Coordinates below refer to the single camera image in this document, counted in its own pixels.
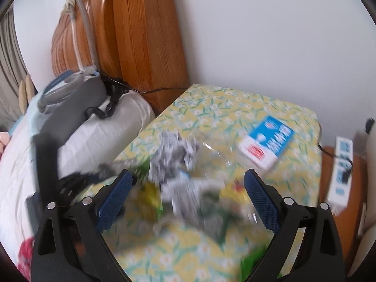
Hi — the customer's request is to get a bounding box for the green yellow snack bag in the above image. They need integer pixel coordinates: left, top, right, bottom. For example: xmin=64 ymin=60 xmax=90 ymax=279
xmin=131 ymin=157 xmax=164 ymax=223

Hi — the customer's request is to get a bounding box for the yellow silver snack wrapper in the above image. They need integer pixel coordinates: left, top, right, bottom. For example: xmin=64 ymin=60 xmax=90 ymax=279
xmin=219 ymin=180 xmax=251 ymax=209

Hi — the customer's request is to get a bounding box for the blue white milk carton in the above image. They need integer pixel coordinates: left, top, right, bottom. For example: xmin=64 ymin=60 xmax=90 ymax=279
xmin=238 ymin=115 xmax=294 ymax=171

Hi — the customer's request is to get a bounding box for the white green snack packet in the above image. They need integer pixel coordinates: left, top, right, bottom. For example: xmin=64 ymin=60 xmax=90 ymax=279
xmin=161 ymin=178 xmax=232 ymax=244

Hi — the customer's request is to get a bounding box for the patterned white paper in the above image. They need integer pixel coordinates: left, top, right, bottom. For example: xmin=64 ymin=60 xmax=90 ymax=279
xmin=149 ymin=131 xmax=200 ymax=184

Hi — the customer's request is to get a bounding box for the white power strip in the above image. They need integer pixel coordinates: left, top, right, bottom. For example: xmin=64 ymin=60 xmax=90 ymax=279
xmin=325 ymin=136 xmax=354 ymax=216

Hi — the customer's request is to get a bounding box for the yellow floral tablecloth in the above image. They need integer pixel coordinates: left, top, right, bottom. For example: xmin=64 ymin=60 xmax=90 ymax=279
xmin=103 ymin=85 xmax=321 ymax=281

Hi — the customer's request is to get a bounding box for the pink floral blanket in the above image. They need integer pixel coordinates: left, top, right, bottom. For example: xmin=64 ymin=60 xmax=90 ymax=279
xmin=17 ymin=237 xmax=34 ymax=281

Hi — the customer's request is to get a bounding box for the white pillow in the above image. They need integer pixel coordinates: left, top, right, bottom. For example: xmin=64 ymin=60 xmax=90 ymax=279
xmin=0 ymin=91 xmax=155 ymax=263

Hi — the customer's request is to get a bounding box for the grey padded device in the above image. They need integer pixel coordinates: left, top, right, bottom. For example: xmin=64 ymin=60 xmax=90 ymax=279
xmin=36 ymin=71 xmax=107 ymax=149

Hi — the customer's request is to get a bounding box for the black power adapter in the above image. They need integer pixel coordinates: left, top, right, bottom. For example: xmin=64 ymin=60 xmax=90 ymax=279
xmin=84 ymin=76 xmax=129 ymax=120

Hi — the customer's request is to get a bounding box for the wooden headboard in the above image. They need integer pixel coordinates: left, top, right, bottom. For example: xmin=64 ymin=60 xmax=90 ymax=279
xmin=51 ymin=0 xmax=190 ymax=114

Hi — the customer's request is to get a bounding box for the corrugated grey hose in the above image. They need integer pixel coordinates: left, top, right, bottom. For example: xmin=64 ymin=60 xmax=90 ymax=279
xmin=38 ymin=0 xmax=102 ymax=112

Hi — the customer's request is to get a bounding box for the black power cable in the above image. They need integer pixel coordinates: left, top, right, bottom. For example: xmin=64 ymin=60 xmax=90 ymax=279
xmin=101 ymin=74 xmax=189 ymax=95

